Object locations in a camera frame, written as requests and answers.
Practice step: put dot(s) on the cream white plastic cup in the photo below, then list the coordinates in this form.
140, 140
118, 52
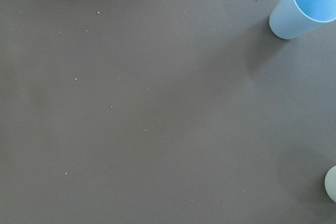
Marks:
330, 183

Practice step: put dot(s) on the blue plastic cup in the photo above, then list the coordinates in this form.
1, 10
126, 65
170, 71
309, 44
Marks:
293, 18

